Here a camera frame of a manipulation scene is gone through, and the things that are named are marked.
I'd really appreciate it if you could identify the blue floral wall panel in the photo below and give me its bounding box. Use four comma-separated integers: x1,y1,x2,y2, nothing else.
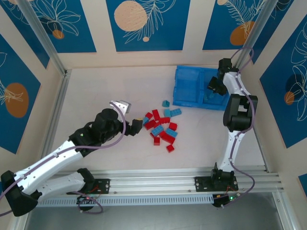
298,173,307,190
260,21,307,149
249,0,307,65
31,0,97,54
0,0,50,70
0,33,41,154
202,0,271,51

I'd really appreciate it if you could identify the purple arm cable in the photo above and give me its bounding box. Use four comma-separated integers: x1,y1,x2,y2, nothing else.
0,102,131,215
215,46,256,209

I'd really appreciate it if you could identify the aluminium side rail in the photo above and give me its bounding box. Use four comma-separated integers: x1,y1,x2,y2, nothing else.
234,67,269,173
39,69,72,168

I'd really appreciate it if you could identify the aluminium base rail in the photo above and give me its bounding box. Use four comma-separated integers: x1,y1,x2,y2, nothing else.
35,165,286,195

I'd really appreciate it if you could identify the grey slotted cable duct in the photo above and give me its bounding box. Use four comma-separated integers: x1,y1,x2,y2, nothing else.
37,194,214,207

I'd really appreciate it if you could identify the blue two-compartment plastic bin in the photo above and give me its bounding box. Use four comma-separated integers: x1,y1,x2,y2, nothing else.
172,65,230,112

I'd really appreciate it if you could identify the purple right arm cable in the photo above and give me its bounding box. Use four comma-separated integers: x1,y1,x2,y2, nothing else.
215,46,256,209

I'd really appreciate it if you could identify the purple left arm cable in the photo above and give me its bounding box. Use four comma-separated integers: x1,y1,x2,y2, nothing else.
0,102,131,215

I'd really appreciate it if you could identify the blue panel with beige circle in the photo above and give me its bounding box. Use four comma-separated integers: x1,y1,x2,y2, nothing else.
106,0,191,52

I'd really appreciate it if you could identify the aluminium frame post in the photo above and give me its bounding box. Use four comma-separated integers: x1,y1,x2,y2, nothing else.
234,0,279,71
16,0,68,75

